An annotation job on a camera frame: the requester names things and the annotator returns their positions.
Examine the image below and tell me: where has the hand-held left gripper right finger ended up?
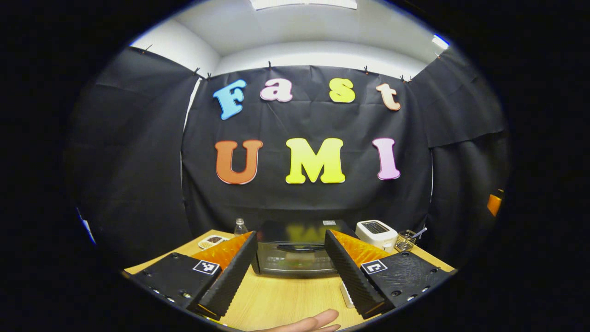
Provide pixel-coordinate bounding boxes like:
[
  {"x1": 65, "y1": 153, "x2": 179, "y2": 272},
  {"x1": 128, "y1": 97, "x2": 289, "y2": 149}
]
[{"x1": 324, "y1": 229, "x2": 454, "y2": 320}]

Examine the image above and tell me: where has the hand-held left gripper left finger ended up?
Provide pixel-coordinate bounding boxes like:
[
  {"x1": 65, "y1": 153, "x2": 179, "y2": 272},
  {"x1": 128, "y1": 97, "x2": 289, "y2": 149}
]
[{"x1": 130, "y1": 231, "x2": 259, "y2": 320}]

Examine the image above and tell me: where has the black electric oven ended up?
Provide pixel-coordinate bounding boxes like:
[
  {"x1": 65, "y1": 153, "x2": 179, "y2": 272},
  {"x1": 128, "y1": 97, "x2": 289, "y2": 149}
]
[{"x1": 251, "y1": 219, "x2": 358, "y2": 279}]

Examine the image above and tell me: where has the white divided seasoning dish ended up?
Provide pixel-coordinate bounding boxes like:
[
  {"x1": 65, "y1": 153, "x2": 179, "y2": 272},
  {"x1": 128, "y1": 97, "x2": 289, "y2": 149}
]
[{"x1": 198, "y1": 234, "x2": 230, "y2": 250}]

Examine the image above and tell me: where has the white toaster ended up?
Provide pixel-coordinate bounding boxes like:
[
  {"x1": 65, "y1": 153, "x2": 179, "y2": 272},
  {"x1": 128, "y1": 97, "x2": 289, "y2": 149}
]
[{"x1": 355, "y1": 220, "x2": 399, "y2": 253}]

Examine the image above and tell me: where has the black backdrop cloth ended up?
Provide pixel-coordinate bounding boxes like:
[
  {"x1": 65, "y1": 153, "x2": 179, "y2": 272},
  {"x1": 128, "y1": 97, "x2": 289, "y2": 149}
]
[{"x1": 65, "y1": 44, "x2": 512, "y2": 268}]

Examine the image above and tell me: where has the large ceiling light panel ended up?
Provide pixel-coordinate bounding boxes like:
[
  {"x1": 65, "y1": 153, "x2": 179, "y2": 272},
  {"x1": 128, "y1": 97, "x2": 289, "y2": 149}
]
[{"x1": 249, "y1": 0, "x2": 358, "y2": 11}]

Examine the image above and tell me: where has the wire mesh utensil holder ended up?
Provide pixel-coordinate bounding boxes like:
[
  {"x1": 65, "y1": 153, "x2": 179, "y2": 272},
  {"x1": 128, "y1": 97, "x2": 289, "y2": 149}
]
[{"x1": 395, "y1": 230, "x2": 415, "y2": 252}]

